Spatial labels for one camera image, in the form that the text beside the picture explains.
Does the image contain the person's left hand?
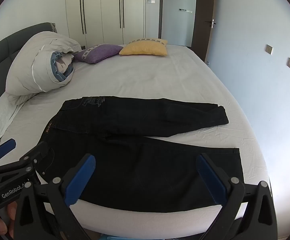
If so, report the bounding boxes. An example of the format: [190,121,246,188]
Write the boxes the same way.
[0,201,18,239]

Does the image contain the white wardrobe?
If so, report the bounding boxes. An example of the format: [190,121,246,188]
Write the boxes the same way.
[65,0,145,50]

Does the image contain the black pants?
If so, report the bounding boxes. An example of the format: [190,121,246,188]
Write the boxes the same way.
[34,95,245,213]

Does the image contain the yellow cushion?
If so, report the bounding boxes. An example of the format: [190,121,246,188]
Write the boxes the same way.
[119,39,168,56]

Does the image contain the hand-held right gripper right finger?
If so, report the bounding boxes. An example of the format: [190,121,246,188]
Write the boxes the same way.
[196,152,278,240]

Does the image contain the purple cushion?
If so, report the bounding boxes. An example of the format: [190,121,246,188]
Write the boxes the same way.
[74,44,124,64]

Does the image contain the dark brown door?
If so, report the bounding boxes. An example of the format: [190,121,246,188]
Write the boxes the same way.
[192,0,216,63]

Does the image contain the rolled beige duvet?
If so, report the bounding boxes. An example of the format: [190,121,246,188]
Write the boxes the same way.
[5,31,82,97]

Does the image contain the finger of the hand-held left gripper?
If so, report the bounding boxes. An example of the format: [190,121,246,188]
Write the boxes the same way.
[0,138,17,167]
[0,141,49,180]

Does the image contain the bed with white sheet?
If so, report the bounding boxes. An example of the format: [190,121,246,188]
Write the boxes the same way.
[0,44,271,240]

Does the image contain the white pillow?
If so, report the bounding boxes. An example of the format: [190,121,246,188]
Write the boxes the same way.
[0,92,39,145]

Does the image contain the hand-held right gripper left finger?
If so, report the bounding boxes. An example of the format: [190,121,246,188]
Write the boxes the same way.
[14,153,97,240]

